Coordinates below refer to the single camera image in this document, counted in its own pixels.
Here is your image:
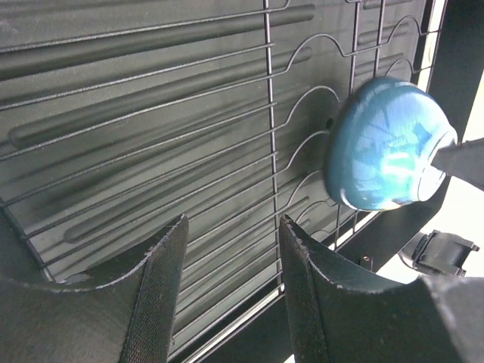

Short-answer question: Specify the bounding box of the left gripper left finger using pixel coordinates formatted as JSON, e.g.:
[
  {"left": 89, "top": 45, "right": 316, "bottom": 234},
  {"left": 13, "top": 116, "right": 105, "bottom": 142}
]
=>
[{"left": 1, "top": 215, "right": 188, "bottom": 362}]

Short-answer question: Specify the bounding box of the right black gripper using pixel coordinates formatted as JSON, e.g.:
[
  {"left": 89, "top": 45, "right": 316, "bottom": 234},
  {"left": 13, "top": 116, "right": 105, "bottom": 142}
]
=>
[{"left": 402, "top": 138, "right": 484, "bottom": 276}]

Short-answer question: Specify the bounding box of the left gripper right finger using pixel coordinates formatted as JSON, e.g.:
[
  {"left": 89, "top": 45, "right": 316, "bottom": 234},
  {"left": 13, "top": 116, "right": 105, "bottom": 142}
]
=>
[{"left": 279, "top": 216, "right": 483, "bottom": 362}]

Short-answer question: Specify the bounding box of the blue patterned bowl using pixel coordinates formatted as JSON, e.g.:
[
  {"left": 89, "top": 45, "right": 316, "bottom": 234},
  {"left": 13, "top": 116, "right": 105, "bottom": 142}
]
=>
[{"left": 323, "top": 76, "right": 458, "bottom": 211}]

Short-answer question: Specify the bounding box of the black wire dish rack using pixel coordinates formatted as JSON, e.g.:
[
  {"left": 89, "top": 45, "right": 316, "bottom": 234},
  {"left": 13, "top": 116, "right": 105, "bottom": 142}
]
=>
[{"left": 0, "top": 0, "right": 451, "bottom": 288}]

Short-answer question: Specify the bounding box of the black drip tray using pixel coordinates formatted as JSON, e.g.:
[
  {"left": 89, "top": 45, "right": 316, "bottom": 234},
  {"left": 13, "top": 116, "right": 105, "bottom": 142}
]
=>
[{"left": 1, "top": 1, "right": 483, "bottom": 362}]

